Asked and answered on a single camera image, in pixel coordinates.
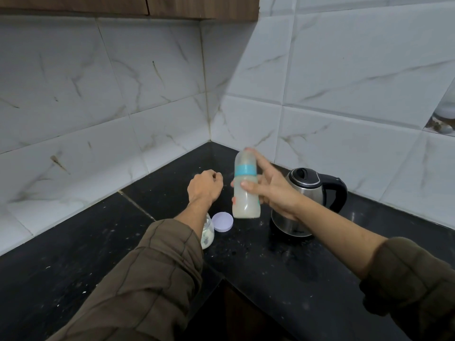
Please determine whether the person's right hand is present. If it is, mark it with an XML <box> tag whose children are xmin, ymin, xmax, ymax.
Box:
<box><xmin>230</xmin><ymin>148</ymin><xmax>305</xmax><ymax>221</ymax></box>

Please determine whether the person's left hand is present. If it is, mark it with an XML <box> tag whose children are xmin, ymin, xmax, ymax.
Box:
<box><xmin>187</xmin><ymin>169</ymin><xmax>224</xmax><ymax>206</ymax></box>

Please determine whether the baby bottle with blue ring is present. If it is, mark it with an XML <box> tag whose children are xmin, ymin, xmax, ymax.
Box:
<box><xmin>232</xmin><ymin>149</ymin><xmax>261</xmax><ymax>219</ymax></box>

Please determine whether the person's right forearm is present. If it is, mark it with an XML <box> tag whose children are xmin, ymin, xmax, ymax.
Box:
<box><xmin>288</xmin><ymin>195</ymin><xmax>455</xmax><ymax>341</ymax></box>

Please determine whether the person's left forearm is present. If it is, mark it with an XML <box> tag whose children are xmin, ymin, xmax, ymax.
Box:
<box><xmin>46</xmin><ymin>197</ymin><xmax>214</xmax><ymax>341</ymax></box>

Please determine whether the lavender jar lid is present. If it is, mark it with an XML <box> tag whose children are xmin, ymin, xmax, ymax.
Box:
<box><xmin>211</xmin><ymin>212</ymin><xmax>234</xmax><ymax>233</ymax></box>

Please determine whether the stainless steel electric kettle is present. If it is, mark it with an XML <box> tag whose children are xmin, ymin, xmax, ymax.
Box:
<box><xmin>271</xmin><ymin>167</ymin><xmax>348</xmax><ymax>239</ymax></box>

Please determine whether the clear glass jar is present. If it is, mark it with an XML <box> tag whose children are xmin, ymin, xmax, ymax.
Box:
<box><xmin>200</xmin><ymin>213</ymin><xmax>215</xmax><ymax>250</ymax></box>

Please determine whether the wooden wall cabinet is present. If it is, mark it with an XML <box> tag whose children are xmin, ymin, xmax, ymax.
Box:
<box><xmin>0</xmin><ymin>0</ymin><xmax>260</xmax><ymax>22</ymax></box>

